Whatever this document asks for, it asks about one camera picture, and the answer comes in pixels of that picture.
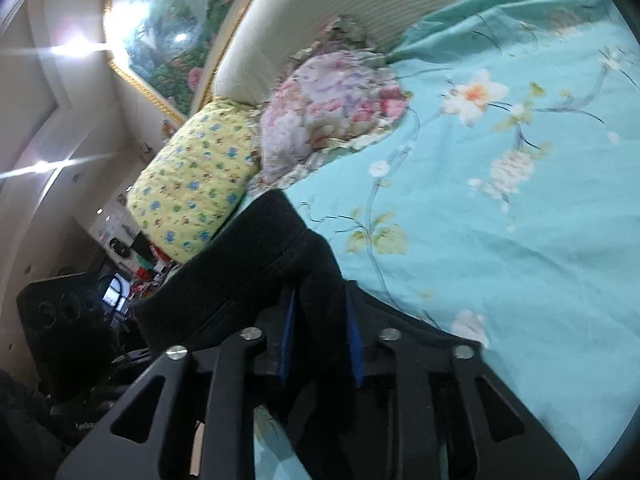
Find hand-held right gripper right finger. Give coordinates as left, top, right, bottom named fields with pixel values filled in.
left=345, top=284, right=581, bottom=480

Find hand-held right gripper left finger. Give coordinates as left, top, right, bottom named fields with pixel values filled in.
left=54, top=289, right=301, bottom=480

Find black pants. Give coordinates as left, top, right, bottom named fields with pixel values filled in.
left=132, top=190, right=372, bottom=480

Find turquoise floral bed sheet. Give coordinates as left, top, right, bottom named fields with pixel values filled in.
left=215, top=0, right=640, bottom=480

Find yellow patterned pillow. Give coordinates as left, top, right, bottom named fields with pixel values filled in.
left=126, top=100, right=262, bottom=264

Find pink floral ruffled pillow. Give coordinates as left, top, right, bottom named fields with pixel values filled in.
left=247, top=15, right=414, bottom=196

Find gold framed landscape painting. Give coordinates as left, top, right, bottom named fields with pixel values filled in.
left=103, top=0, right=284, bottom=126

